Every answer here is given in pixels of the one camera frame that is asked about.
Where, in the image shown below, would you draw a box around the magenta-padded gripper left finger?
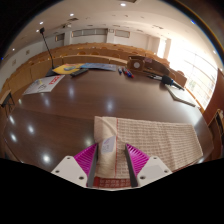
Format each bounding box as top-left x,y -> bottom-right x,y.
50,143 -> 100,189

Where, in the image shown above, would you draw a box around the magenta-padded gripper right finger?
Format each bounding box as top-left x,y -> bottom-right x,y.
124,143 -> 173,188

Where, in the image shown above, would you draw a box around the beige waffle towel red stripe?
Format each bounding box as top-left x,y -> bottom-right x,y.
93,115 -> 204,190

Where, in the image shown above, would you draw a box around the white notepad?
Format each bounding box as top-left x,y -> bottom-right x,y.
164,83 -> 198,108

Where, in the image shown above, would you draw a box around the wooden shelf unit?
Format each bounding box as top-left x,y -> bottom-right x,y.
208,108 -> 224,148

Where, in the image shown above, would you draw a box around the white sheet with red print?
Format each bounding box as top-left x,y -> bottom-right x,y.
22,74 -> 66,96

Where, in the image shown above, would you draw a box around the black remote control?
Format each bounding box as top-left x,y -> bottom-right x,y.
69,68 -> 90,78

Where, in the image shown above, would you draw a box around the black gooseneck desk microphone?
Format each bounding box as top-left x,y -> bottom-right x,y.
39,27 -> 58,77

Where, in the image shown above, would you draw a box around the blue printed sheet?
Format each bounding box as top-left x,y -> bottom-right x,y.
79,62 -> 118,72

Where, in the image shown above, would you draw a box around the large bright window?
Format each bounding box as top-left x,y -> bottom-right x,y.
156,36 -> 218,111

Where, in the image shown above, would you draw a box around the rows of wooden auditorium seats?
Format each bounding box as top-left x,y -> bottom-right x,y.
0,41 -> 188,101

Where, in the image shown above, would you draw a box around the round ceiling lights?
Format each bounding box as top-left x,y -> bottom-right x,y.
33,1 -> 141,34

